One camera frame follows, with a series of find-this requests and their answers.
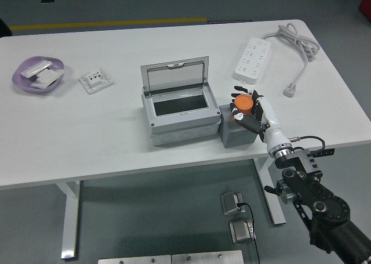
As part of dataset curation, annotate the grey junction box with lid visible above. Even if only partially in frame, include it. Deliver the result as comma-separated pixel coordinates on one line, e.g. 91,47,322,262
140,56,223,147

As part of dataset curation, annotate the black table control panel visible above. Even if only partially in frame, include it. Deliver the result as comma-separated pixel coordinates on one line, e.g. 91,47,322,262
308,148,336,158

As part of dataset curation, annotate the grey power cable with plug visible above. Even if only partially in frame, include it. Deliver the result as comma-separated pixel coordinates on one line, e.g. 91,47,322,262
261,23,321,98

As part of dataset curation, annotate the purple plate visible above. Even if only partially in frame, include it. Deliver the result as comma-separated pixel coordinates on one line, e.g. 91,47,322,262
11,56,65,95

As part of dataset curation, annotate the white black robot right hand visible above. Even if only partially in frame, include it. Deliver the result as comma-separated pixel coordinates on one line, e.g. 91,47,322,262
230,85,292,153

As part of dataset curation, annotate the grey cube with round hole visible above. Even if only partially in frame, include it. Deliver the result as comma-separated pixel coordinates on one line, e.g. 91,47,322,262
219,103,260,149

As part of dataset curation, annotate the white plastic switch part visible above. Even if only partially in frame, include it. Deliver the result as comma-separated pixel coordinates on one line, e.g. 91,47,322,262
30,78,56,89
36,68,65,84

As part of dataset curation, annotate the thin black floor cable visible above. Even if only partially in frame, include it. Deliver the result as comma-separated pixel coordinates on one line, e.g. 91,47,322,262
236,201,261,262

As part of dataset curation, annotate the white table leg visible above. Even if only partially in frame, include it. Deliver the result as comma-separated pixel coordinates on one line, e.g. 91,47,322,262
252,156,287,226
56,180,82,261

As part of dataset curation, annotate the silver metal plate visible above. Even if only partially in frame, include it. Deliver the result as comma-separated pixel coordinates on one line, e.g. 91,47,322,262
97,254,172,264
171,249,244,264

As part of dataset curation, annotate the long white plastic bar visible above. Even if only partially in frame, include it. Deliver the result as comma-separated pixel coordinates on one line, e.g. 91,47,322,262
19,60,53,78

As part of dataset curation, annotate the white wall socket panel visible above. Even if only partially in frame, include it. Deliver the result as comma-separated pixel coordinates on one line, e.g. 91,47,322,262
78,67,115,95

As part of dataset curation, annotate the orange cylinder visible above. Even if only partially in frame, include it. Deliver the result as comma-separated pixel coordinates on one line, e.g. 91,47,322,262
234,95,254,115

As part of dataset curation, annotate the metal foot pedal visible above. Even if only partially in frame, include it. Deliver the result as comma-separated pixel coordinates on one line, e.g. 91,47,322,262
228,217,257,244
219,191,246,216

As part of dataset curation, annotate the white power strip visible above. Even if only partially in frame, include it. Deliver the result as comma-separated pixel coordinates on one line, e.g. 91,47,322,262
233,37,272,85

